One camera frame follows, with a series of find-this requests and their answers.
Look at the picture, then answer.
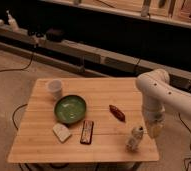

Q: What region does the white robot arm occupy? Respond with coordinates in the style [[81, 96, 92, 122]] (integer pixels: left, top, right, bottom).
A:
[[136, 69, 191, 138]]

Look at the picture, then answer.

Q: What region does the white plastic bottle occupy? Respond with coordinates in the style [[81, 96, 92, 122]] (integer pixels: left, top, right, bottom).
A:
[[126, 126, 144, 151]]

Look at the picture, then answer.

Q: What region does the white spray bottle background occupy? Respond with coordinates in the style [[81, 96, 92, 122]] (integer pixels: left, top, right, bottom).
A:
[[6, 10, 19, 31]]

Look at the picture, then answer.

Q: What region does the wooden table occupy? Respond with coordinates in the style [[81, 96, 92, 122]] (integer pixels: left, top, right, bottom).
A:
[[8, 78, 159, 163]]

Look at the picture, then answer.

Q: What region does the green bowl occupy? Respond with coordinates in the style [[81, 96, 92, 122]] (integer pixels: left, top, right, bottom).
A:
[[54, 95, 87, 124]]

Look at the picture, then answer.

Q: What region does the brown chocolate bar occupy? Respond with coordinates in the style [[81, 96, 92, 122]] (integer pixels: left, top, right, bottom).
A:
[[80, 120, 94, 145]]

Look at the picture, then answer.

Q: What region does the clear plastic cup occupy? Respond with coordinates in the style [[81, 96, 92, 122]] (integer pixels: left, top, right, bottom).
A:
[[46, 79, 62, 99]]

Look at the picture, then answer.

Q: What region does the white sponge block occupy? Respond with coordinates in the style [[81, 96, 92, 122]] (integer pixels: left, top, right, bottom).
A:
[[53, 123, 71, 143]]

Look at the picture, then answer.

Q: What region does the black device on ledge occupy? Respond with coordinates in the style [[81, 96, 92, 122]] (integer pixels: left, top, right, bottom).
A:
[[46, 29, 64, 42]]

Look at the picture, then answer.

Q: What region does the black cable on floor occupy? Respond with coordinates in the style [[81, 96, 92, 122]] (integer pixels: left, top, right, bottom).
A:
[[0, 44, 37, 76]]

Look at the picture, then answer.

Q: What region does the black cable right floor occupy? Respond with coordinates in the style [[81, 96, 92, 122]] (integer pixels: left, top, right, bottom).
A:
[[178, 113, 191, 171]]

